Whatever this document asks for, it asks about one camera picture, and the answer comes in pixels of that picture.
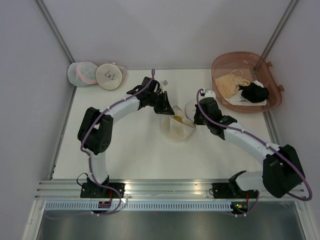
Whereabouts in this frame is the yellow bra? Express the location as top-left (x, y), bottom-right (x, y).
top-left (172, 115), bottom-right (186, 124)

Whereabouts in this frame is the beige round mesh laundry bag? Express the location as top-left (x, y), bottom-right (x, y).
top-left (160, 105), bottom-right (196, 143)

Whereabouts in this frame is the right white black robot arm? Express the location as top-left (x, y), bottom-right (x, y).
top-left (193, 97), bottom-right (306, 199)

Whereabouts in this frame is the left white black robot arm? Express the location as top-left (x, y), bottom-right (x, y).
top-left (77, 76), bottom-right (175, 189)

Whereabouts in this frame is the beige bra in basket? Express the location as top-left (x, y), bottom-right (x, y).
top-left (215, 69), bottom-right (251, 99)

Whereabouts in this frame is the beige mesh bag at back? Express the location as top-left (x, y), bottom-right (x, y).
top-left (95, 62), bottom-right (129, 91)

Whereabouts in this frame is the white pink-trim mesh laundry bag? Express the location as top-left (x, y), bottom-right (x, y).
top-left (67, 61), bottom-right (98, 87)

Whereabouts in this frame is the white garment in basket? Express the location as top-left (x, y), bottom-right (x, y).
top-left (226, 81), bottom-right (268, 107)

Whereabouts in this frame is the brown translucent plastic basket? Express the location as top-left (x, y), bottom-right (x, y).
top-left (211, 51), bottom-right (284, 114)

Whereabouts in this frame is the black garment in basket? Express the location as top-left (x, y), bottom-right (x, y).
top-left (239, 82), bottom-right (269, 103)

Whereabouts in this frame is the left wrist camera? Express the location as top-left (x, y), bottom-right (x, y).
top-left (160, 80), bottom-right (168, 89)

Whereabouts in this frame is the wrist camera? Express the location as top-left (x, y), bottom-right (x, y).
top-left (200, 88), bottom-right (216, 99)
top-left (160, 80), bottom-right (168, 89)

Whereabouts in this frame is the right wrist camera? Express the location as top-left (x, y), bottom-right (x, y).
top-left (200, 88), bottom-right (216, 99)

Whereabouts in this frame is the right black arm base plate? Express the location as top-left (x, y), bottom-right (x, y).
top-left (212, 170), bottom-right (258, 199)

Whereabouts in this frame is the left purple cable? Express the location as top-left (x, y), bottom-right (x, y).
top-left (44, 68), bottom-right (157, 220)

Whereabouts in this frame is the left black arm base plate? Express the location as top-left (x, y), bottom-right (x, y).
top-left (80, 181), bottom-right (125, 199)

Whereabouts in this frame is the aluminium front rail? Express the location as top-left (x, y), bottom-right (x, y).
top-left (34, 178), bottom-right (308, 202)

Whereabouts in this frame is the white slotted cable duct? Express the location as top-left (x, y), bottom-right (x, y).
top-left (44, 200), bottom-right (233, 212)

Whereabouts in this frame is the left aluminium frame post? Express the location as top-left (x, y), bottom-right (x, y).
top-left (34, 0), bottom-right (75, 63)

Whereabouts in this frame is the aluminium frame post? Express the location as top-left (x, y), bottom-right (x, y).
top-left (261, 0), bottom-right (300, 59)
top-left (34, 0), bottom-right (75, 63)

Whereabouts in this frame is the right aluminium frame post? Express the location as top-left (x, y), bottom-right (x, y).
top-left (261, 0), bottom-right (300, 59)

